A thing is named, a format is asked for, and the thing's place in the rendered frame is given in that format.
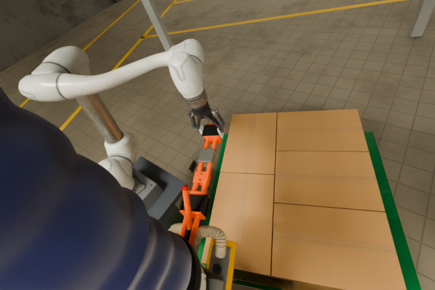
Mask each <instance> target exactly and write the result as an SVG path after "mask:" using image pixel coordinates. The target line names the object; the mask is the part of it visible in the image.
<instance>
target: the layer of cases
mask: <svg viewBox="0 0 435 290"><path fill-rule="evenodd" d="M220 172H221V173H220V175H219V181H218V184H217V190H216V195H215V199H214V205H213V208H212V214H211V217H210V223H209V225H210V226H213V227H217V228H219V229H221V230H222V231H223V232H224V233H225V235H226V240H228V241H235V242H236V243H237V245H236V255H235V262H234V272H233V278H236V279H240V280H245V281H249V282H255V283H259V284H265V285H271V286H275V287H276V286H277V287H281V288H284V289H290V290H407V289H406V285H405V281H404V278H403V274H402V271H401V267H400V264H399V260H398V257H397V252H396V248H395V245H394V241H393V238H392V234H391V231H390V227H389V224H388V220H387V216H386V212H385V208H384V205H383V200H382V198H381V193H380V191H379V186H378V184H377V179H376V176H375V172H374V168H373V164H372V160H371V157H370V153H369V150H368V146H367V143H366V139H365V136H364V131H363V127H362V124H361V120H360V117H359V113H358V110H357V109H340V110H325V111H296V112H281V113H278V116H277V113H252V114H237V115H232V119H231V123H230V129H229V134H228V138H227V143H226V147H225V152H224V156H223V162H222V165H221V171H220Z"/></svg>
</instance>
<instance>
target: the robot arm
mask: <svg viewBox="0 0 435 290"><path fill-rule="evenodd" d="M204 60H205V54H204V51H203V47H202V45H201V44H200V42H198V41H197V40H196V39H186V40H184V41H183V42H181V43H179V44H177V45H174V46H172V47H171V49H170V50H169V51H166V52H162V53H158V54H154V55H151V56H148V57H146V58H143V59H141V60H138V61H135V62H133V63H130V64H128V65H125V66H123V67H120V68H118V69H115V70H113V71H109V72H107V73H104V74H99V75H94V76H92V75H91V70H90V67H89V58H88V55H87V54H86V53H85V51H83V50H82V49H81V48H79V47H75V46H67V47H60V48H58V49H56V50H55V51H53V52H52V53H51V54H49V55H48V56H47V57H46V58H45V59H44V60H43V62H42V64H41V65H40V66H39V67H37V68H36V69H35V70H34V71H33V72H32V74H30V75H26V76H25V77H24V78H22V79H21V80H20V81H19V91H20V93H21V94H22V95H24V96H26V97H27V98H29V99H32V100H37V101H40V102H58V101H63V100H70V99H73V98H75V99H76V101H77V102H78V103H79V105H80V106H81V107H82V109H83V110H84V111H85V113H86V114H87V116H88V117H89V118H90V119H91V121H92V122H93V124H94V125H95V126H96V128H97V129H98V131H99V132H100V133H101V135H102V136H103V138H105V142H104V146H105V148H106V151H107V155H108V157H107V159H104V160H102V161H100V162H99V163H98V164H99V165H101V166H103V167H104V168H105V169H106V170H108V171H109V172H110V173H111V174H112V175H113V176H114V177H115V178H116V179H117V181H118V182H119V183H120V185H121V187H125V188H128V189H130V190H132V191H134V192H135V193H136V194H137V195H139V194H140V193H141V192H142V191H143V190H144V189H145V188H146V185H145V184H142V183H140V182H139V181H138V180H137V179H136V178H134V176H133V164H134V162H135V159H136V157H137V154H138V150H139V141H138V138H137V137H136V135H134V134H133V133H131V132H128V131H121V130H120V128H119V126H118V125H117V123H116V122H115V120H114V118H113V117H112V115H111V113H110V112H109V110H108V109H107V107H106V105H105V104H104V102H103V101H102V99H101V98H100V96H99V94H98V93H99V92H102V91H106V90H108V89H112V88H114V87H117V86H119V85H121V84H124V83H126V82H128V81H130V80H132V79H134V78H136V77H138V76H140V75H142V74H145V73H147V72H149V71H151V70H154V69H156V68H159V67H169V71H170V75H171V77H172V80H173V82H174V84H175V86H176V88H177V89H178V91H179V92H180V93H181V94H182V96H183V98H184V99H185V101H186V103H187V105H188V107H191V109H192V111H191V110H189V112H188V116H189V117H190V121H191V124H192V128H193V129H195V128H196V129H197V130H198V132H199V133H200V134H201V135H202V133H203V126H202V125H201V119H204V118H205V119H208V120H210V121H211V122H212V123H213V124H214V125H215V126H216V127H217V130H218V133H219V135H220V137H221V139H223V128H224V127H225V121H224V120H223V119H222V117H221V115H220V114H219V110H218V109H216V110H212V109H211V108H210V106H209V103H208V100H207V99H208V96H207V94H206V91H205V88H204V86H203V65H204ZM213 114H214V116H215V117H214V116H213ZM194 115H195V116H197V124H196V122H195V117H194ZM200 125H201V126H200Z"/></svg>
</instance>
